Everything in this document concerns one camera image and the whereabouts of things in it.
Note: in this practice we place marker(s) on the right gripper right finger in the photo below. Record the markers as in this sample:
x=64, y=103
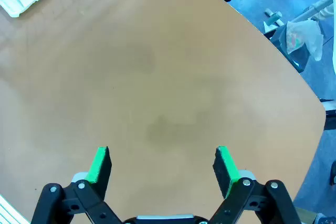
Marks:
x=225, y=171

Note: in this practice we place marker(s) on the white pole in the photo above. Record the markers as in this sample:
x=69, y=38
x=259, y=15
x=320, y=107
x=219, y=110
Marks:
x=313, y=9

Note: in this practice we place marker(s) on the black shoe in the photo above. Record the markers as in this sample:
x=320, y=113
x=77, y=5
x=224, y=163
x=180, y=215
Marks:
x=333, y=174

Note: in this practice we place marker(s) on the green and white small object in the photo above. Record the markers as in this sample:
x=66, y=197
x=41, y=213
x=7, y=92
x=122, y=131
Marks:
x=273, y=19

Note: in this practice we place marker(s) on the clear plastic bag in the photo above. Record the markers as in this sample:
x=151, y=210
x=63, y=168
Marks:
x=302, y=33

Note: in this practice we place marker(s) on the white ribbed panel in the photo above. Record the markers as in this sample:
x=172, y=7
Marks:
x=9, y=212

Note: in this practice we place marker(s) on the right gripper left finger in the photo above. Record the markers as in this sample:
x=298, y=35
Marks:
x=101, y=171

